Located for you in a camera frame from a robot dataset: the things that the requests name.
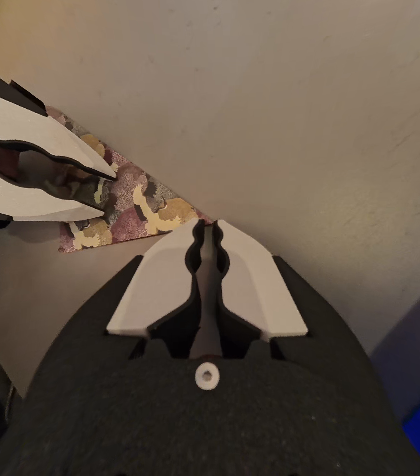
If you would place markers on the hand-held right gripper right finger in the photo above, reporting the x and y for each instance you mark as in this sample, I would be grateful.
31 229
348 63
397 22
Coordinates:
262 293

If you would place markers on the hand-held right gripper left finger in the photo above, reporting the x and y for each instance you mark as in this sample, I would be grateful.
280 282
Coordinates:
157 293

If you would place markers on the crane patterned origami paper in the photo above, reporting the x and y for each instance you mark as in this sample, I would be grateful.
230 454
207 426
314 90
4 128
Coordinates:
135 212

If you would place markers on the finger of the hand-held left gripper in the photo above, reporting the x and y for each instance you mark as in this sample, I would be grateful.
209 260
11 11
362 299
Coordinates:
16 200
27 126

